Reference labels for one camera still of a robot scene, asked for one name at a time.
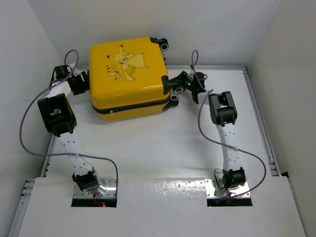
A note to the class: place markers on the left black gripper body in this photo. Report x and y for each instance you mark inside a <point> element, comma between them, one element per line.
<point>80,86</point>

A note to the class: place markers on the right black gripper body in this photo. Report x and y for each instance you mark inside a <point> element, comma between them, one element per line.
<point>189,84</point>

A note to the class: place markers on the yellow suitcase with grey lining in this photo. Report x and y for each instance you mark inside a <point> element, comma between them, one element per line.
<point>129,79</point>

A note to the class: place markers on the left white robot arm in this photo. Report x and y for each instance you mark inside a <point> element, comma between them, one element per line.
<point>59,120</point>

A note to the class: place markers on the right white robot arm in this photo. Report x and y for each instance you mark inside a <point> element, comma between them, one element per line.
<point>223,114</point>

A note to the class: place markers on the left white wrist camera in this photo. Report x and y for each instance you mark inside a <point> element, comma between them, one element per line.
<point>73,67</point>

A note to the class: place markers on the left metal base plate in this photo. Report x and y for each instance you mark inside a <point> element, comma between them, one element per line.
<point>107,190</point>

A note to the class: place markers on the metal base plate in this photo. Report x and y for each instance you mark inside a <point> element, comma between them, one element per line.
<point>107,190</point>
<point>214,192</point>

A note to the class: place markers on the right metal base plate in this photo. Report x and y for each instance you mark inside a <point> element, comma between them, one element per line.
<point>214,192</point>

